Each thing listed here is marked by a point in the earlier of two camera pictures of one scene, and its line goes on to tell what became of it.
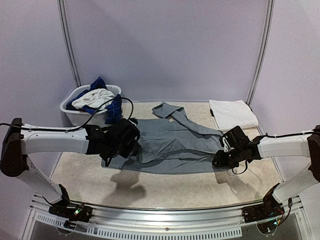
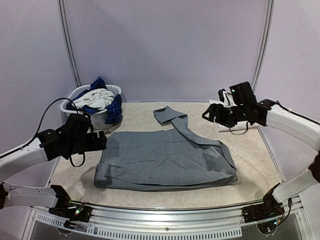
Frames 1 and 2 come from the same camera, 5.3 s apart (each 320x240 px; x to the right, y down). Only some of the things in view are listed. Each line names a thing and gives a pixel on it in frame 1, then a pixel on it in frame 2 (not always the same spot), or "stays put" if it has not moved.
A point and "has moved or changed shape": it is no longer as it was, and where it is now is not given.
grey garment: [174, 145] has moved or changed shape
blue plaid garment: [113, 113] stays put
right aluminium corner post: [265, 49] stays put
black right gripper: [219, 161] -> [215, 114]
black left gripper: [126, 152] -> [102, 141]
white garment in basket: [100, 98] stays put
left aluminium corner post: [62, 6] stays put
